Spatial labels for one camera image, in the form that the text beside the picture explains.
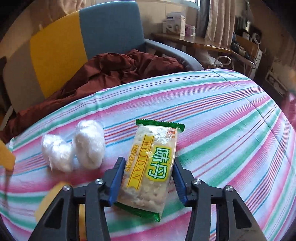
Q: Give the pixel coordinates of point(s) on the green cracker packet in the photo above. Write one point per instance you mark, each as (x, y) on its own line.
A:
(148, 169)

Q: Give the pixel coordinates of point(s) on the white plastic bundle left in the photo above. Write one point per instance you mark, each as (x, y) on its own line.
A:
(58, 154)

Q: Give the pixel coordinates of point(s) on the yellow sponge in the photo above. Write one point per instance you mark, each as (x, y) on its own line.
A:
(50, 197)
(7, 159)

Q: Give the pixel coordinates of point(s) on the maroon blanket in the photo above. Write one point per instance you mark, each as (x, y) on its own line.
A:
(103, 71)

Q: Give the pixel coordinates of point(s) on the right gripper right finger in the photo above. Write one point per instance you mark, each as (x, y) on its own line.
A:
(234, 221)

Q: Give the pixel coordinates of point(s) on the white plastic bundle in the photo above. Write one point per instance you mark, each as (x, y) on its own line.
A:
(58, 154)
(89, 144)

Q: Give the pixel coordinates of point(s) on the tricolour headboard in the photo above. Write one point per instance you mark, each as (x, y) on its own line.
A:
(44, 63)

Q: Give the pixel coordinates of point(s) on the wooden desk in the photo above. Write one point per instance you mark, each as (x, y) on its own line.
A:
(201, 43)

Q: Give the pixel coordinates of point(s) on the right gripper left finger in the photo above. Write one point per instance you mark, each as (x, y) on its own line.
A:
(61, 219)

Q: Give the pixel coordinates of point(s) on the white plastic bundle right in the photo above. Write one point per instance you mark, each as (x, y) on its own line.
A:
(89, 144)

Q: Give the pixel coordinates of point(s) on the striped bed sheet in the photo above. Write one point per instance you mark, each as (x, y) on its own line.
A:
(234, 134)

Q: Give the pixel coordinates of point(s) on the pink curtain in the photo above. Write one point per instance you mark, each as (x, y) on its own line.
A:
(221, 22)

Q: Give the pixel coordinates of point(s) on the white appliance box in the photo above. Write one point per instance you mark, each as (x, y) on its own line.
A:
(174, 24)

